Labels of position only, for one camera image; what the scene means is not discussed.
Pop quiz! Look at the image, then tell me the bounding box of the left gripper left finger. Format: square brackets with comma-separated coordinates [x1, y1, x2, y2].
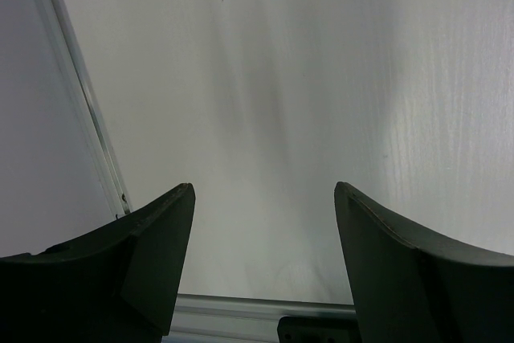
[1, 183, 195, 342]

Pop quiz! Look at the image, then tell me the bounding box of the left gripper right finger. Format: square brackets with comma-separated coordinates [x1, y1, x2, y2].
[334, 182, 513, 342]

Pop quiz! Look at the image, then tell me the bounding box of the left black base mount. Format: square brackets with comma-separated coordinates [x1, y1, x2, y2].
[277, 316, 362, 343]

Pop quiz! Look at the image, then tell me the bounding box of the aluminium frame post left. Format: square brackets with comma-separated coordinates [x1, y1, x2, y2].
[35, 0, 132, 218]

